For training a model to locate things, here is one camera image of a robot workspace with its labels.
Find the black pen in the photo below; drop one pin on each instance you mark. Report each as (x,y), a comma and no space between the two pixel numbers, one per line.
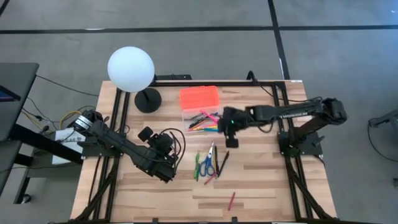
(216,155)

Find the white globe lamp black base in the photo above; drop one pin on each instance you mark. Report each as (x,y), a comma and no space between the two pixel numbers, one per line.
(130,68)

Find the yellow pen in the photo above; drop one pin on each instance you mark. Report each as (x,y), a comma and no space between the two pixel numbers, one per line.
(210,126)

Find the black aluminium table frame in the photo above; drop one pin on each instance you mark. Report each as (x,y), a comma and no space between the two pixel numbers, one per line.
(217,83)

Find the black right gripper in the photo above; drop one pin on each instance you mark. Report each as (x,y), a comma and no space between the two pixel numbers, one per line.
(231,121)

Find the light green pen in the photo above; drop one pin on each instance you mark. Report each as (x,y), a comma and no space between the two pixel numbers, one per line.
(196,161)

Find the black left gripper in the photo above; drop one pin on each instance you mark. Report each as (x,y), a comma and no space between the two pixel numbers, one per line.
(163,142)

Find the black desk leg frame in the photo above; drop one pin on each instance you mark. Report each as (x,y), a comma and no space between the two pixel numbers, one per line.
(40,141)

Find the dark laptop screen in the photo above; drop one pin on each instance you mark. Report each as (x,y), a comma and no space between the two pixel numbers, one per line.
(7,95)

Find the black table edge clamp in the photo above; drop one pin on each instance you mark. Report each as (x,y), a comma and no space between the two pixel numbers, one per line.
(155,221)
(234,221)

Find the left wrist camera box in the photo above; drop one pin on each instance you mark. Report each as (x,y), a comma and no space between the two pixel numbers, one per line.
(145,133)

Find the dark grey desk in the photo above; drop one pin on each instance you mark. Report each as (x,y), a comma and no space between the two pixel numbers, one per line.
(15,109)

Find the dark green pen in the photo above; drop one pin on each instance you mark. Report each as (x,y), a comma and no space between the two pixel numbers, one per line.
(197,175)

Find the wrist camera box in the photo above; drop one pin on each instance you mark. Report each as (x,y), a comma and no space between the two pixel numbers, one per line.
(145,133)
(232,143)

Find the orange pencil blue eraser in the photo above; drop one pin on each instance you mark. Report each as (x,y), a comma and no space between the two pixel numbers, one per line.
(215,114)

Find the black caster wheel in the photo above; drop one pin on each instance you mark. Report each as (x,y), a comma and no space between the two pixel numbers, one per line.
(25,199)

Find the grey chair base leg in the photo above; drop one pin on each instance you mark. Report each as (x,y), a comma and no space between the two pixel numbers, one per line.
(385,118)

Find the clear supply box orange lid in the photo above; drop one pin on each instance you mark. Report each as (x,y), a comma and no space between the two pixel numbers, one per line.
(199,96)

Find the white printed paper sheet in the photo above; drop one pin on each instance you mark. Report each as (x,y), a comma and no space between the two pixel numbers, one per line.
(62,155)

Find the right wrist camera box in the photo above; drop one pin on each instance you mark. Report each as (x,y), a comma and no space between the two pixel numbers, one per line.
(232,143)

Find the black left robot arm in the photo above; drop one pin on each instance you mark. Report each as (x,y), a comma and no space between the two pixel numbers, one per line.
(124,147)

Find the short black marker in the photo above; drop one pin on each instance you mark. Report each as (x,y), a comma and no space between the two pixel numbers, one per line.
(196,124)

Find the red crayon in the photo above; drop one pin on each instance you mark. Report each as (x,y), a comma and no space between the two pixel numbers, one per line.
(210,179)
(231,201)

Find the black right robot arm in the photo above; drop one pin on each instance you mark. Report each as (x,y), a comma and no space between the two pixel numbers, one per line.
(295,111)

